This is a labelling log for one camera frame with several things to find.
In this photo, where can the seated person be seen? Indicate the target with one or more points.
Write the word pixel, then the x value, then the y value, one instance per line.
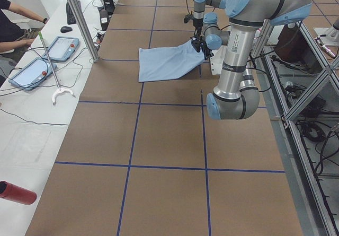
pixel 12 36

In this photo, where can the black computer mouse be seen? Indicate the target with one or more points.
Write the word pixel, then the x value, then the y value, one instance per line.
pixel 66 29

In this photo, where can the red cylinder bottle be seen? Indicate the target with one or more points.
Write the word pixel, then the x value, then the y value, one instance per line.
pixel 17 194

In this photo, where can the black keyboard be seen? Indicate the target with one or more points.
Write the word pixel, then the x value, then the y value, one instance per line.
pixel 69 15

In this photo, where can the light blue t-shirt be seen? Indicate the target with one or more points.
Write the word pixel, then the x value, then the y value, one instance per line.
pixel 167 63

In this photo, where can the teach pendant tablet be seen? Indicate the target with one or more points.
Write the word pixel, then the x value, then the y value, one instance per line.
pixel 62 48
pixel 32 75

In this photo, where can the reacher grabber stick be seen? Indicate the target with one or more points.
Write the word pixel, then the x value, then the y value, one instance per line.
pixel 60 89

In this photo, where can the aluminium side frame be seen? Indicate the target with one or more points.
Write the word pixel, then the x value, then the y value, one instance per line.
pixel 300 75

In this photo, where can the far teach pendant tablet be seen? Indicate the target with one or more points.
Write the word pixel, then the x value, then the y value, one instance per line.
pixel 62 48

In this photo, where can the near teach pendant tablet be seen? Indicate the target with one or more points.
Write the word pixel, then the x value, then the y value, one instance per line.
pixel 32 75

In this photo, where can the aluminium frame post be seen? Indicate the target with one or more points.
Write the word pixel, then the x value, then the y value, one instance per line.
pixel 83 29

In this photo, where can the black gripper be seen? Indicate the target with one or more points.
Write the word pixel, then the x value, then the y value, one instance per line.
pixel 202 46
pixel 197 23

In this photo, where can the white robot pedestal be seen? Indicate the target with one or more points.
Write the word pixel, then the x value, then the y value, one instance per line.
pixel 216 61

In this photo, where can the brown table cover sheet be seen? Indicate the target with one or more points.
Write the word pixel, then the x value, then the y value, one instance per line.
pixel 146 159

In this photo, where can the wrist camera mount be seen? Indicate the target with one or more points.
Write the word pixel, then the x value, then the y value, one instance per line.
pixel 208 54
pixel 188 17

